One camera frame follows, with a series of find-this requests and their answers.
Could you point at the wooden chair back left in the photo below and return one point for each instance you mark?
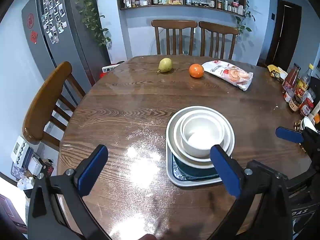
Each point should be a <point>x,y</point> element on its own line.
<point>174,35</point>

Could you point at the blue square plate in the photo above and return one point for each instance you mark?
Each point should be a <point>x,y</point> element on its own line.
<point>183,172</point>

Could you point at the green pear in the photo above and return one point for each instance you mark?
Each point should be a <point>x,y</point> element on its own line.
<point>165,66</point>

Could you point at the yellow snack packet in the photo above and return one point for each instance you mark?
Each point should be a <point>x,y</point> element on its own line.
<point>277,72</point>

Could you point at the red lid chili jar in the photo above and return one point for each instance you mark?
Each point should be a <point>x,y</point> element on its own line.
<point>306,107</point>

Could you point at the brown sauce jar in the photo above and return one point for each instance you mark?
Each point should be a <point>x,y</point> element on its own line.
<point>295,103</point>

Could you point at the wooden chair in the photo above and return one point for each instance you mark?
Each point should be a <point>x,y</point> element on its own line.
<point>174,35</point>
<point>217,37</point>
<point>44,104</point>

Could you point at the wooden chair back right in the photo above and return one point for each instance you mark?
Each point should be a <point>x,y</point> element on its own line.
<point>217,37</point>

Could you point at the person's left hand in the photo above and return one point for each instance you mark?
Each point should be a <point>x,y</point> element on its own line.
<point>148,237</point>

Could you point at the hanging green vine plant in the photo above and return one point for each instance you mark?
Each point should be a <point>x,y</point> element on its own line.
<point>90,18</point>

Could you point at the blue-patterned square dish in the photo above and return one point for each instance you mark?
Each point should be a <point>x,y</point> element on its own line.
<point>185,181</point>

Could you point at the grey refrigerator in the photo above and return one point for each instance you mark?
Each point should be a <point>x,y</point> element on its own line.
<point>55,34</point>

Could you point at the large white bowl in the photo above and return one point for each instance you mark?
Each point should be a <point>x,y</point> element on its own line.
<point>176,150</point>

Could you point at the yellow cap oil bottle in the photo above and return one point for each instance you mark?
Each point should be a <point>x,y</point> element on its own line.
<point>304,82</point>

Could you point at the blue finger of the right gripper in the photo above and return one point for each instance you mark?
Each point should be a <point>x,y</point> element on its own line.
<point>289,135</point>

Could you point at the right side vine plant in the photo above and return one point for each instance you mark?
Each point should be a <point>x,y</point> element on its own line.
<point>243,17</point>

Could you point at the dark wooden door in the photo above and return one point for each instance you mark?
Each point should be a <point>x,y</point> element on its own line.
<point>285,34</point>

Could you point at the wooden bead trivet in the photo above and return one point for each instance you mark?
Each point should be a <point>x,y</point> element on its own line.
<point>298,127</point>

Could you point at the snack bag white red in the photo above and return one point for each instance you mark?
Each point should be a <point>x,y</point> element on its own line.
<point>229,73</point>

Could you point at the white ceramic ramekin pot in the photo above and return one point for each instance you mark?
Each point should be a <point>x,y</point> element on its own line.
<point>199,133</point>

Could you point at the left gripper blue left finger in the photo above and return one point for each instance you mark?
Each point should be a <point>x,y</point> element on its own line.
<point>88,171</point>

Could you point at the medium white bowl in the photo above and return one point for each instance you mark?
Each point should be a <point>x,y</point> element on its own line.
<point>224,144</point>

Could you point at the wooden chair left side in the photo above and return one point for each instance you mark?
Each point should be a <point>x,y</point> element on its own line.
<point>44,104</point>

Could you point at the orange tangerine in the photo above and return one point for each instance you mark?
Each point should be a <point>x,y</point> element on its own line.
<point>196,71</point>

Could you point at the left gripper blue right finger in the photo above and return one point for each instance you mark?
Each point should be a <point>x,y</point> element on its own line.
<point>229,170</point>

